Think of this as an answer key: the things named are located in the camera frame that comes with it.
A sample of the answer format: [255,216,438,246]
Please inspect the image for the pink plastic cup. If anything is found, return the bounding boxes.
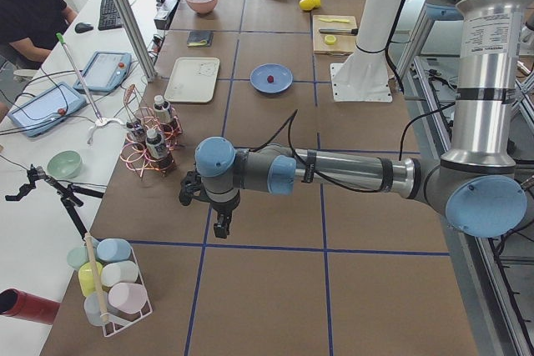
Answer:
[108,283,148,314]

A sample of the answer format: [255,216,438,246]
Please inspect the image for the green bowl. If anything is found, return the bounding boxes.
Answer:
[47,150,83,180]

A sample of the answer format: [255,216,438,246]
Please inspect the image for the black tripod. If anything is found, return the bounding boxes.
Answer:
[4,165,105,244]

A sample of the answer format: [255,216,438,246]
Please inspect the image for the light blue plastic cup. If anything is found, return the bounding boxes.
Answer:
[83,292,104,327]

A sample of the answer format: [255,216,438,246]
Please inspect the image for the dark notebook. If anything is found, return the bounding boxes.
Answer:
[187,30,214,48]

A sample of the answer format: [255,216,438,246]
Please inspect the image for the yellow plastic knife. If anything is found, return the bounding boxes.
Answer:
[318,18,351,23]

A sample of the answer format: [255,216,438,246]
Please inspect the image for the dark drink bottle left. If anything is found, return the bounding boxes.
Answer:
[126,118,146,147]

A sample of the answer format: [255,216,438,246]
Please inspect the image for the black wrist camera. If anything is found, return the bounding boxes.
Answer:
[179,170,209,206]

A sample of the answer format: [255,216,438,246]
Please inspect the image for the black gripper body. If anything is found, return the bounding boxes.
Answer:
[210,195,240,216]

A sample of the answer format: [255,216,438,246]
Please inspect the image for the blue teach pendant near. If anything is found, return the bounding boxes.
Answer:
[8,82,87,138]

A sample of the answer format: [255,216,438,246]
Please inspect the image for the blue teach pendant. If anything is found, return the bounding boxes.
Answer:
[8,82,87,138]
[81,51,132,93]

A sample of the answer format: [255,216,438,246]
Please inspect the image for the cream plastic tray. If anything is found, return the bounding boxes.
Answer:
[164,57,220,103]

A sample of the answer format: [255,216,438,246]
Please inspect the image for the yellow plastic cup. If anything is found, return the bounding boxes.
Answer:
[78,262,96,298]

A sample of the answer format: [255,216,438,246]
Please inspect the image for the blue plate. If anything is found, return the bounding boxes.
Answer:
[249,63,293,94]

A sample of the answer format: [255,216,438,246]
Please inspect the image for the half lemon slice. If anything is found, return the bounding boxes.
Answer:
[325,34,337,45]

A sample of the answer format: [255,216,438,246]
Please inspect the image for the black computer mouse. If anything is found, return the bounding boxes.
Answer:
[74,23,93,33]

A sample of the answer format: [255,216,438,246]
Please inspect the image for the black keyboard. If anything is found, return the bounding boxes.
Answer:
[98,0,123,31]

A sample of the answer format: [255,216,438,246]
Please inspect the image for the mint plastic cup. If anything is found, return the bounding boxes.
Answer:
[67,246,88,271]

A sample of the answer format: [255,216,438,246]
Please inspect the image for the white plastic cup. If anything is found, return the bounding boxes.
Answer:
[101,260,139,288]

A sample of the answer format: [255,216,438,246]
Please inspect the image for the dark drink bottle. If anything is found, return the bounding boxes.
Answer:
[145,128,175,172]
[154,95,173,132]
[126,118,146,147]

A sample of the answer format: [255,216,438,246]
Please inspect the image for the wooden cutting board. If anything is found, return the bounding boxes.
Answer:
[312,15,358,55]

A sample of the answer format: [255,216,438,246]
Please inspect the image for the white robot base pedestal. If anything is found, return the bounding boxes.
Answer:
[330,0,403,103]

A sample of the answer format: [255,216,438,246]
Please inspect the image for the yellow lemon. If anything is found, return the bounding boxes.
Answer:
[299,0,321,12]

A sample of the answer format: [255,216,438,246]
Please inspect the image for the dark drink bottle front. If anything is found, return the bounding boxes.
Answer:
[145,128,175,172]

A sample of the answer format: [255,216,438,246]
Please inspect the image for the white wire cup rack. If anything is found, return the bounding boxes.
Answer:
[78,233,153,338]

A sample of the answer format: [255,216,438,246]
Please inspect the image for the red cylinder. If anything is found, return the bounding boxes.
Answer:
[1,288,60,325]

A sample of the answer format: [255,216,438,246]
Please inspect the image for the aluminium frame post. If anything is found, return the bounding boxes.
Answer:
[113,0,157,83]

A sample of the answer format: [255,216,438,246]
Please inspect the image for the blue teach pendant far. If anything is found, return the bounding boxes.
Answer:
[81,51,132,93]

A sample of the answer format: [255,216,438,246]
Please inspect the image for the person in black shirt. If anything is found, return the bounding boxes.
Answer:
[1,0,78,68]

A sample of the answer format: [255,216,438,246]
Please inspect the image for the grabber stick green tip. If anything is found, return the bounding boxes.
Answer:
[56,33,126,145]

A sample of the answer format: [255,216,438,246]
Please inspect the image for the copper wire bottle basket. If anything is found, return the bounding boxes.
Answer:
[120,84,183,177]

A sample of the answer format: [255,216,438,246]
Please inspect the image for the black handled knife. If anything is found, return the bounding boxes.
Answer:
[319,28,359,36]

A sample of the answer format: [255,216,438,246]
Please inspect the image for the dark drink bottle back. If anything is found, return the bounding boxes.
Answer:
[154,95,173,132]

